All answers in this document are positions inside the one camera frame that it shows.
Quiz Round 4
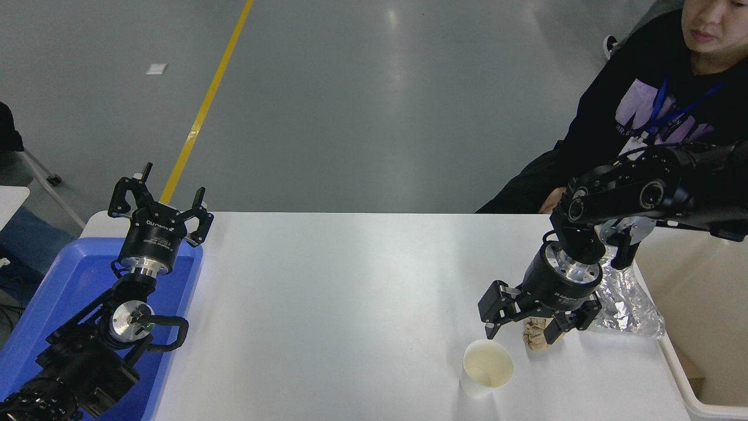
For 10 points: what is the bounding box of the person's hand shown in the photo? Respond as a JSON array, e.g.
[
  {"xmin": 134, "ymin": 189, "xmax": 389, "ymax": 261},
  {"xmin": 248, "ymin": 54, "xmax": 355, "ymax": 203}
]
[{"xmin": 539, "ymin": 187, "xmax": 566, "ymax": 214}]

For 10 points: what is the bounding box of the white paper cup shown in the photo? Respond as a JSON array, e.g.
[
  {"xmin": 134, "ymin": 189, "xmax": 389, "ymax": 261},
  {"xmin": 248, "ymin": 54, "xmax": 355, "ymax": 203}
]
[{"xmin": 459, "ymin": 340, "xmax": 514, "ymax": 399}]

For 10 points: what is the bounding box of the blue lanyard with white badge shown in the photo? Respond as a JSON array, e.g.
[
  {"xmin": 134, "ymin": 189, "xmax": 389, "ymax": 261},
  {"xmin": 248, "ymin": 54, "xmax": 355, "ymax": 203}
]
[{"xmin": 618, "ymin": 75, "xmax": 725, "ymax": 160}]

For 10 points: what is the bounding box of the large pale plastic bin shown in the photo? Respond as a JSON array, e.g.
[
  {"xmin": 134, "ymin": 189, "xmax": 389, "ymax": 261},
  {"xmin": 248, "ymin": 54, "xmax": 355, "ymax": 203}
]
[{"xmin": 634, "ymin": 225, "xmax": 748, "ymax": 421}]

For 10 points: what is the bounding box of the blue plastic tray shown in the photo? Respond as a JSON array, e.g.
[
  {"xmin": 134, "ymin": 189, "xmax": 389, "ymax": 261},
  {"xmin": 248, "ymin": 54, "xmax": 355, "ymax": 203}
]
[{"xmin": 0, "ymin": 237, "xmax": 204, "ymax": 421}]

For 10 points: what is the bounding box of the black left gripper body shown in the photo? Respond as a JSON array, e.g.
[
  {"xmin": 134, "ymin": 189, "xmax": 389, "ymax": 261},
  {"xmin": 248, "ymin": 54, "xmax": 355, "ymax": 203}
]
[{"xmin": 119, "ymin": 206, "xmax": 188, "ymax": 268}]

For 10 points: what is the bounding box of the black fabric item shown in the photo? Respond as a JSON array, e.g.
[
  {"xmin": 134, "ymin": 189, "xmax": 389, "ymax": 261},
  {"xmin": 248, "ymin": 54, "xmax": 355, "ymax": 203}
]
[{"xmin": 0, "ymin": 102, "xmax": 24, "ymax": 156}]

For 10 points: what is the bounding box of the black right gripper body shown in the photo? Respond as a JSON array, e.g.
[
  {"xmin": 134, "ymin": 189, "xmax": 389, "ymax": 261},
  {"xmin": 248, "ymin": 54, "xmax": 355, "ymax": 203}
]
[{"xmin": 517, "ymin": 250, "xmax": 600, "ymax": 317}]

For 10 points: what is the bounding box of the crumpled silver foil tray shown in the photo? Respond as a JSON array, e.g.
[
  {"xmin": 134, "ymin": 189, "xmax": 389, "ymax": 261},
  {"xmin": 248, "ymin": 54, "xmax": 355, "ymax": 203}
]
[{"xmin": 589, "ymin": 246, "xmax": 666, "ymax": 339}]

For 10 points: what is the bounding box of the white side table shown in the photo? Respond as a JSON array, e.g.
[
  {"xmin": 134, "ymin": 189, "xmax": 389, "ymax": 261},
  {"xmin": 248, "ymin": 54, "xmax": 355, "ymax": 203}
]
[{"xmin": 0, "ymin": 187, "xmax": 31, "ymax": 232}]

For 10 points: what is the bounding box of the crumpled tan paper ball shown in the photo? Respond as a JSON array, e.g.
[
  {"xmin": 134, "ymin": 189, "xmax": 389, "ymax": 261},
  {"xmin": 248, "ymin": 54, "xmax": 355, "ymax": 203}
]
[{"xmin": 522, "ymin": 318, "xmax": 567, "ymax": 351}]

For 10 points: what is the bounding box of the grey metal frame leg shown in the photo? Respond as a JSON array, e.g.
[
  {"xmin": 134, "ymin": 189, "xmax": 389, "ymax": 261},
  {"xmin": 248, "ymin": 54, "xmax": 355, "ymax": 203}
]
[{"xmin": 20, "ymin": 149, "xmax": 87, "ymax": 230}]

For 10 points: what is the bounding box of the seated person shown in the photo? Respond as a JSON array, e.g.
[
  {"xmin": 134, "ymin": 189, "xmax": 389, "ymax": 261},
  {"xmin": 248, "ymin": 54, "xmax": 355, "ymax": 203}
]
[{"xmin": 476, "ymin": 0, "xmax": 748, "ymax": 214}]

